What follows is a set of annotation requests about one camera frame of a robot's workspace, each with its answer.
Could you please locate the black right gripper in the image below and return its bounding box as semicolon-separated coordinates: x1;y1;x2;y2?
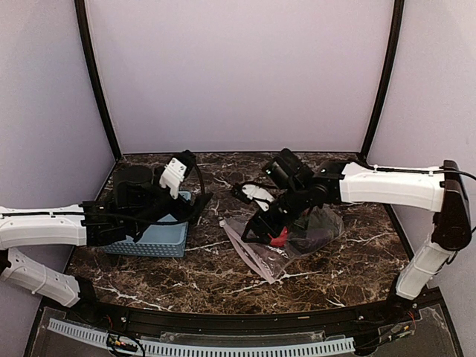
241;182;309;243

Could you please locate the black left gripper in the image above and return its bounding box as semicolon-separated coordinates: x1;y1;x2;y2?
129;166;213;234

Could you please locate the red fake strawberry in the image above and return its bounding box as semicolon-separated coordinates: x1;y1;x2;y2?
269;227;289;248

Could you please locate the clear zip top bag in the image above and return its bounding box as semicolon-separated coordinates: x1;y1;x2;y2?
219;205;344;284

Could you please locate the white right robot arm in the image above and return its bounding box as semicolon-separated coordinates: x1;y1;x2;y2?
233;149;473;323

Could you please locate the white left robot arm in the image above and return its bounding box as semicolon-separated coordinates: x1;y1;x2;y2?
1;164;213;324

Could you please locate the dark purple fake eggplant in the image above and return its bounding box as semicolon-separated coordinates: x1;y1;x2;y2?
288;210;344;255

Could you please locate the light blue plastic basket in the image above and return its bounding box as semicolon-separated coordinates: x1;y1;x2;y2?
101;193;190;257

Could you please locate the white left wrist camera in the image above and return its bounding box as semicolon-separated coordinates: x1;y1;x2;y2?
159;158;187;199

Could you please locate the white slotted cable duct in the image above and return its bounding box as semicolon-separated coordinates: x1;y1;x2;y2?
48;318;356;356

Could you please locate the black front rail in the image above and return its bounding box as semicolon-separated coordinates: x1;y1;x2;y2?
44;289;443;338

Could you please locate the black left frame post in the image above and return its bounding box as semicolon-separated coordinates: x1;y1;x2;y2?
74;0;122;161

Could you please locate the black frame post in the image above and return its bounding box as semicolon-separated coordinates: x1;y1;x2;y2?
74;0;122;161
358;0;405;161

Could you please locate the black right frame post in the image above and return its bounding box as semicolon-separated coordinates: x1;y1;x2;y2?
358;0;405;161

